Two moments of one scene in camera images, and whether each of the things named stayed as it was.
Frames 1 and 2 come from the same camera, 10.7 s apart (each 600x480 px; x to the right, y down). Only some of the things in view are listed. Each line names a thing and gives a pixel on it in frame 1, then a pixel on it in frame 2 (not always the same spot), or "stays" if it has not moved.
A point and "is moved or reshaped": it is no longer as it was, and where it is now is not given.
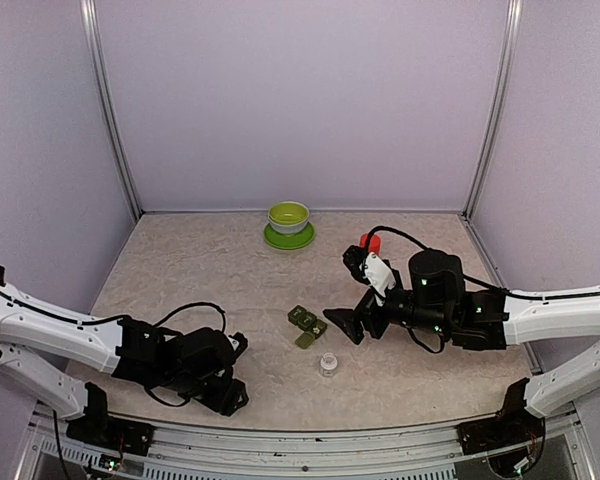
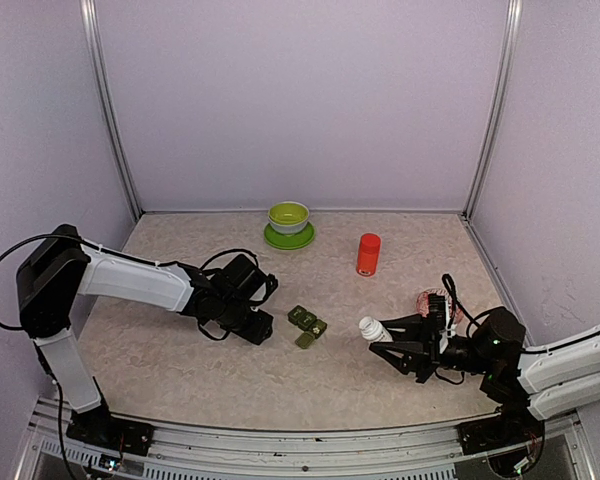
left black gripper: [225, 400] -> [256, 333]
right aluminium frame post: [504, 77] stays
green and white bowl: [288, 218] stays
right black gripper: [353, 325] -> [423, 357]
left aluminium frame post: [93, 33] stays
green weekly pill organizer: [312, 327] stays
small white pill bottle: [328, 364] is moved or reshaped
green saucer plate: [289, 242] stays
